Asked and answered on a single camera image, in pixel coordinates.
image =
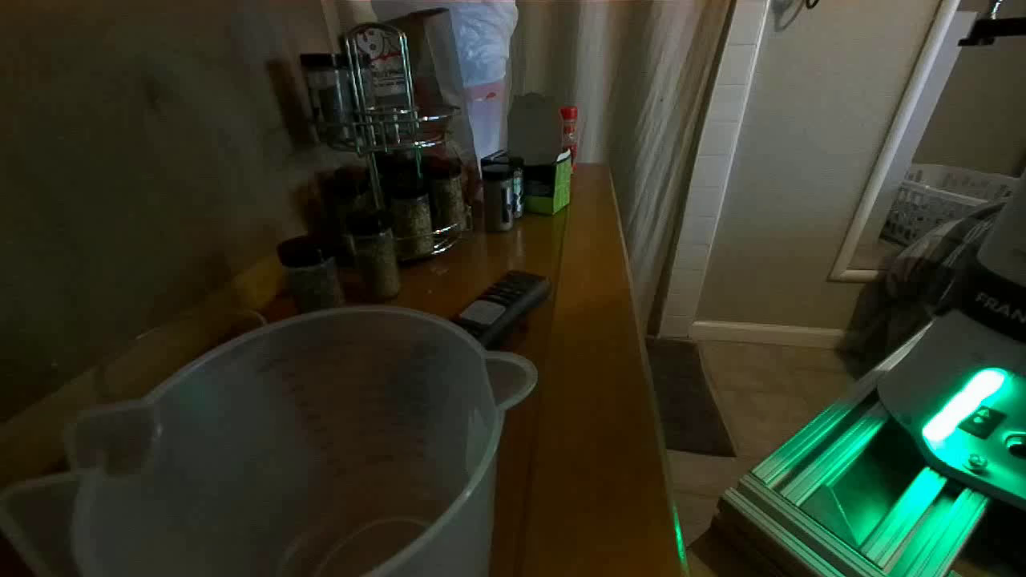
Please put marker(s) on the grey plaid blanket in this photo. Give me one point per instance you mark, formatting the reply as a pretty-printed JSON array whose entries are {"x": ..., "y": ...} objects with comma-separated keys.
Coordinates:
[{"x": 919, "y": 284}]

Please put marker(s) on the aluminium profile base frame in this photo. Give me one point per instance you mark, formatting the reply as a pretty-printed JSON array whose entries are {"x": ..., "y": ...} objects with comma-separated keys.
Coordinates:
[{"x": 835, "y": 493}]

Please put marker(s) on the white door frame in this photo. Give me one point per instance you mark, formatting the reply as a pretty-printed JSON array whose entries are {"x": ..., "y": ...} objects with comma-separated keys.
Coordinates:
[{"x": 903, "y": 128}]

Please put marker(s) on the translucent plastic measuring jug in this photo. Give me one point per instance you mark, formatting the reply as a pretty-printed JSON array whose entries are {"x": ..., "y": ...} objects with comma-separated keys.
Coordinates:
[{"x": 322, "y": 450}]

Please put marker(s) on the cluster of spice jars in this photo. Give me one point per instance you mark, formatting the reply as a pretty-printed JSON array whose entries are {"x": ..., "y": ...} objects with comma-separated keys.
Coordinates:
[{"x": 380, "y": 81}]

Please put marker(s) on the wooden dresser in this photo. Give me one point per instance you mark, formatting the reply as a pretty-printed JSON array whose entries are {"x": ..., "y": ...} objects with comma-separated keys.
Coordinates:
[{"x": 596, "y": 426}]

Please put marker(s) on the green cardboard box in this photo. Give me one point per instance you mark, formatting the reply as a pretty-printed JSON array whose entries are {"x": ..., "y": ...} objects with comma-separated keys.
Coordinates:
[{"x": 550, "y": 183}]

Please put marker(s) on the red capped spice bottle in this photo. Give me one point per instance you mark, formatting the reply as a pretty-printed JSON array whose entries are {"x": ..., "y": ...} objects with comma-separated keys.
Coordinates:
[{"x": 567, "y": 124}]

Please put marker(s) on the black lid spice jar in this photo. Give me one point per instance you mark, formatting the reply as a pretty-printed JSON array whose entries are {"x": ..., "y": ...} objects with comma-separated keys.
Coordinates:
[{"x": 498, "y": 197}]

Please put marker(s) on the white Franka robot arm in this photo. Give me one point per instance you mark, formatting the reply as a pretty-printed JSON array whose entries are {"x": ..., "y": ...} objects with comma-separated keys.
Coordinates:
[{"x": 964, "y": 410}]

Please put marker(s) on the white laundry basket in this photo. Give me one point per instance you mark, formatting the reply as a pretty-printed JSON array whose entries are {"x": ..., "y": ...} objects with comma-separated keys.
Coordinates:
[{"x": 946, "y": 192}]

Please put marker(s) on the dark spice jar in rack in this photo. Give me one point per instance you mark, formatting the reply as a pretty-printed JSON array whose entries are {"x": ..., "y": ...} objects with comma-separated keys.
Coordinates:
[
  {"x": 408, "y": 214},
  {"x": 446, "y": 204}
]

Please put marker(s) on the small dark lid spice jar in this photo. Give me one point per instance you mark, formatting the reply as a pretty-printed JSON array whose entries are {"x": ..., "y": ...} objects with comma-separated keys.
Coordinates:
[
  {"x": 311, "y": 278},
  {"x": 376, "y": 262}
]

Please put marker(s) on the tall glass spice bottle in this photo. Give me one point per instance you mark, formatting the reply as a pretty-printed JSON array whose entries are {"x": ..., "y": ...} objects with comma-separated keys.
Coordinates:
[{"x": 325, "y": 102}]

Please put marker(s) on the black remote control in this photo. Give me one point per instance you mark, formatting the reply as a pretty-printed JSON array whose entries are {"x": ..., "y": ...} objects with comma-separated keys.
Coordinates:
[{"x": 500, "y": 305}]

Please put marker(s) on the white baseboard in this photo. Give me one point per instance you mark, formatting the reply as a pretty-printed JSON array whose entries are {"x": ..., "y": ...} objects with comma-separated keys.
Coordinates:
[{"x": 763, "y": 331}]

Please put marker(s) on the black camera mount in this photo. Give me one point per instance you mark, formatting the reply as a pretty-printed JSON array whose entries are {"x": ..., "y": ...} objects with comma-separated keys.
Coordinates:
[{"x": 995, "y": 28}]

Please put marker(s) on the grey brown paper bag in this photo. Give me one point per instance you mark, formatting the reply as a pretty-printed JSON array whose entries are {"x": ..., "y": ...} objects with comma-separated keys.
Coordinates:
[{"x": 534, "y": 124}]

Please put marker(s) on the dark door mat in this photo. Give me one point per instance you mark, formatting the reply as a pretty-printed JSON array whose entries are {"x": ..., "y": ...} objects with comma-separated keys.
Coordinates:
[{"x": 683, "y": 395}]

